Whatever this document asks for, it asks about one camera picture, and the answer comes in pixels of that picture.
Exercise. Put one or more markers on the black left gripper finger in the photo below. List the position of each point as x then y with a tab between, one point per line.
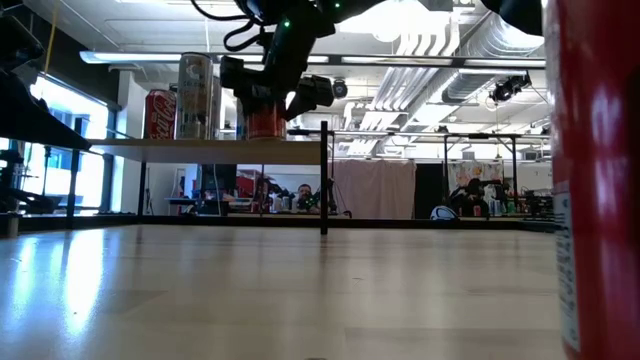
30	117

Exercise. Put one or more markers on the orange Fanta can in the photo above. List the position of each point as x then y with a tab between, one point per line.
266	124

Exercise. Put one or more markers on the red Coca-Cola can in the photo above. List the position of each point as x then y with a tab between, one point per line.
160	117

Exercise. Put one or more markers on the red can with white label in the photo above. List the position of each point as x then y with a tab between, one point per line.
600	175

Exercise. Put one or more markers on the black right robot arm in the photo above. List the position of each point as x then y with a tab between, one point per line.
310	10

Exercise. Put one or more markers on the wooden shelf with black legs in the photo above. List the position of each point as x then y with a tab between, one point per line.
210	151

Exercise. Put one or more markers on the black monitor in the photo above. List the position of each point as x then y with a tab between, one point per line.
218	180

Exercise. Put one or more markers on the person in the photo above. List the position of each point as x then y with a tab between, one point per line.
305	191

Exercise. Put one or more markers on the bright window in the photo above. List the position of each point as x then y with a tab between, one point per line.
92	180

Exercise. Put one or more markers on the long fluorescent ceiling light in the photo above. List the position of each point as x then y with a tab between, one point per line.
130	57

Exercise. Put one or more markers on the white curtain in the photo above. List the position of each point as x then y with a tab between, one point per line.
375	190

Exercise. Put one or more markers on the white blue ball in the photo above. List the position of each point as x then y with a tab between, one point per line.
443	214

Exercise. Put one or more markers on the colourful poster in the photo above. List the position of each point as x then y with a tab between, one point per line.
470	172

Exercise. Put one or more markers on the black overhead crossbar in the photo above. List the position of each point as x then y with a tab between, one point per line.
500	63

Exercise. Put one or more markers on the black ceiling spotlight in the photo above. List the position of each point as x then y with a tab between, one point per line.
507	89

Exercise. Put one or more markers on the black round overhead camera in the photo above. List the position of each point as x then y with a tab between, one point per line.
339	89

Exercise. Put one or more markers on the black aluminium table frame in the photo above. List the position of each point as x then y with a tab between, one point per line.
380	223

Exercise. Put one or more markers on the silver ventilation duct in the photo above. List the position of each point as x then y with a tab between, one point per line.
475	82

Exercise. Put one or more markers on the black background rig frame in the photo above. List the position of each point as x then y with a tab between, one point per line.
514	170

